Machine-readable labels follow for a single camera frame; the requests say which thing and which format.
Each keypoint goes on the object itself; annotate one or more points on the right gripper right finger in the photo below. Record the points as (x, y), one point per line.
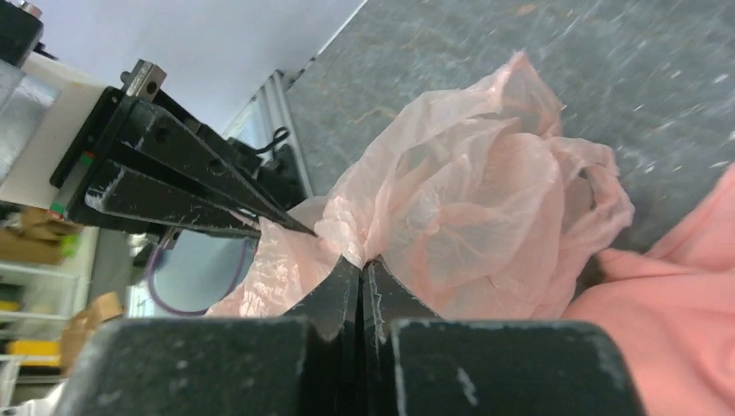
(420, 364)

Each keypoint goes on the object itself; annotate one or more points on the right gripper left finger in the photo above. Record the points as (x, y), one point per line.
(300, 363)

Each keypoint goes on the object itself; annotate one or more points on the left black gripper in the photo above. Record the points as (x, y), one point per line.
(165, 173)

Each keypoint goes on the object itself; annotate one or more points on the translucent pink plastic trash bag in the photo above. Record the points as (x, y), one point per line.
(473, 198)

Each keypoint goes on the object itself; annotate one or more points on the salmon pink cloth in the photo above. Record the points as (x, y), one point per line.
(671, 310)

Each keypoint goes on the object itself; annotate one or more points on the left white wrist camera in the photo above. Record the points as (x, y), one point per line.
(43, 106)

